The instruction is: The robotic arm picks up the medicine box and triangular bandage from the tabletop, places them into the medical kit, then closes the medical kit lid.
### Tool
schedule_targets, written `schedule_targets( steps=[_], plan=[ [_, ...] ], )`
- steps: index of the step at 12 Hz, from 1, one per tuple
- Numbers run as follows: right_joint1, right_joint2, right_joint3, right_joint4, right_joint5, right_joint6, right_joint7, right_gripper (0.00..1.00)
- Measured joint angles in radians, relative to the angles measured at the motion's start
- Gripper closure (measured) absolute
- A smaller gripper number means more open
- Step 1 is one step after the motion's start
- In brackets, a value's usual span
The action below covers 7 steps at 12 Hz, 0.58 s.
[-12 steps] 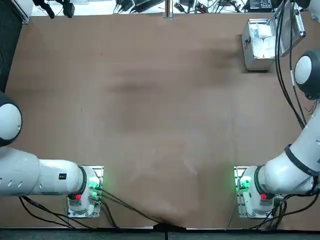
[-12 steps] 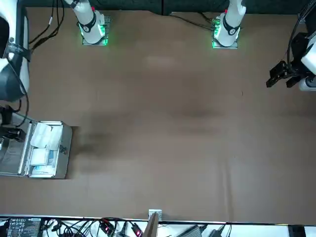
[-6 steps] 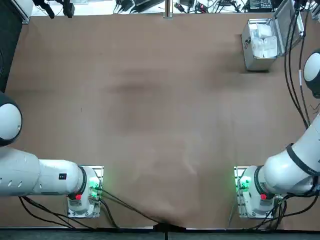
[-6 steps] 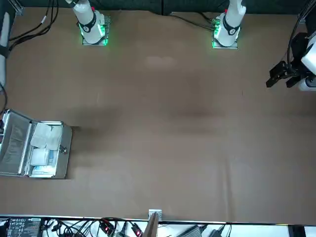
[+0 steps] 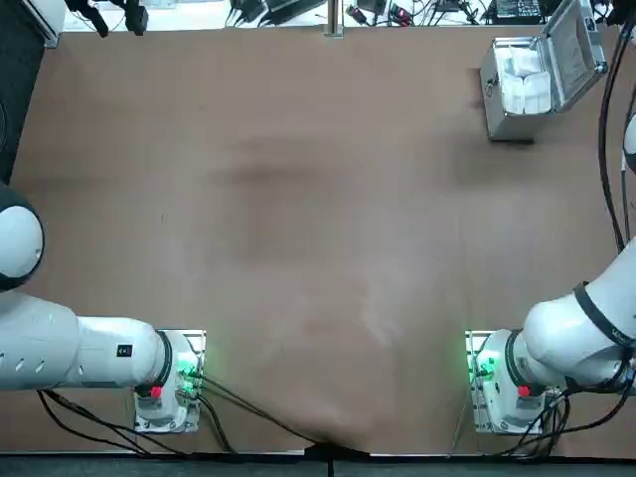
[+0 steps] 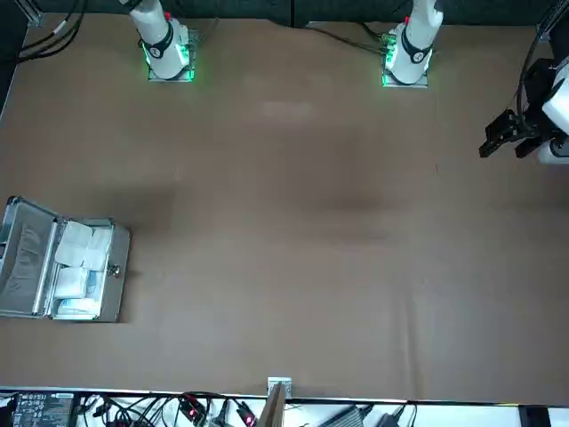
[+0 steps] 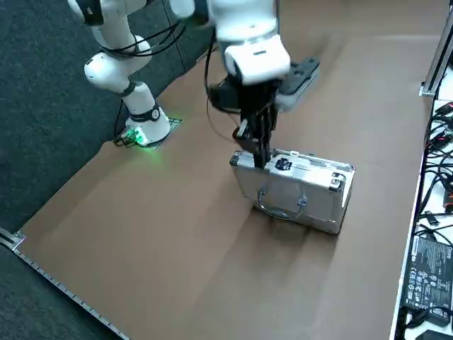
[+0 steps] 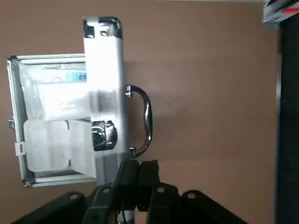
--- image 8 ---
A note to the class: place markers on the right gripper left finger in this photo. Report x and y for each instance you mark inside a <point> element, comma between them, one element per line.
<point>105,196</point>

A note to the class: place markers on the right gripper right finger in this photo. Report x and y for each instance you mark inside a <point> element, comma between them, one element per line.
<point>168,200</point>

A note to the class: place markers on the translucent white medicine box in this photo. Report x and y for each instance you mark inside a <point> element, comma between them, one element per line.
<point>46,144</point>

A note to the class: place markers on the white triangular bandage packet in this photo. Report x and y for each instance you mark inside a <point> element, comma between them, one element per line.
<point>60,100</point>

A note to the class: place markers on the aluminium medical kit case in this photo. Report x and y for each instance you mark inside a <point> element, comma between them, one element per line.
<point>105,70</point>

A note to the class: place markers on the blue face mask packet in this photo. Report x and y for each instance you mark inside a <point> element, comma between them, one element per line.
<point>74,76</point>

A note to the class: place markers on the black side panel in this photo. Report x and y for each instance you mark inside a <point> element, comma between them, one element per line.
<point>289,116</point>

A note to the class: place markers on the aluminium frame profile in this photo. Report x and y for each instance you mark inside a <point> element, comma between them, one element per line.
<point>271,14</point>

